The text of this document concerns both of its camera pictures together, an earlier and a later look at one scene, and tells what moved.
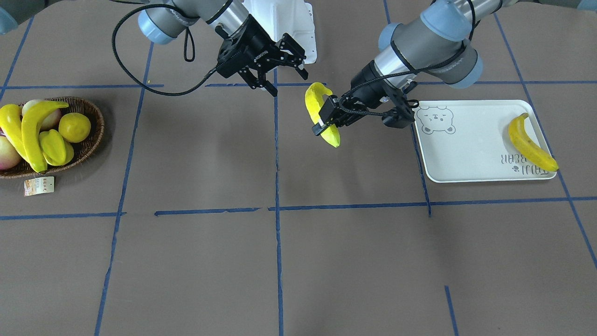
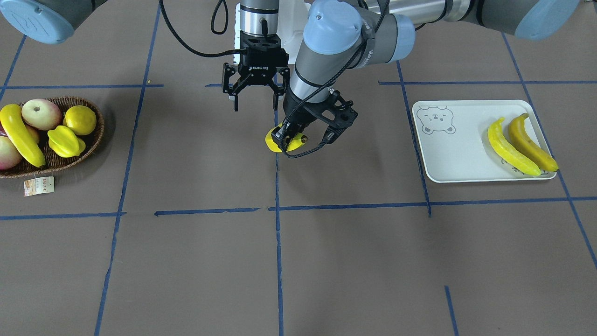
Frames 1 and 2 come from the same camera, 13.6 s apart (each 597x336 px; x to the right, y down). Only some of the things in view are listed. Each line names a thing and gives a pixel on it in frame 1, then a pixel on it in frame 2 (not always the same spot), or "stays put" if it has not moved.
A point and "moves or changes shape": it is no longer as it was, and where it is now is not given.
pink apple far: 50,120 stays put
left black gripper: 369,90 -> 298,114
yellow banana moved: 537,155 stays put
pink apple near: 10,157 stays put
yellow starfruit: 56,151 -> 64,143
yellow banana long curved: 31,113 -> 298,140
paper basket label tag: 38,185 stays put
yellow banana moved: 314,97 moves or changes shape
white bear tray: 469,141 stays put
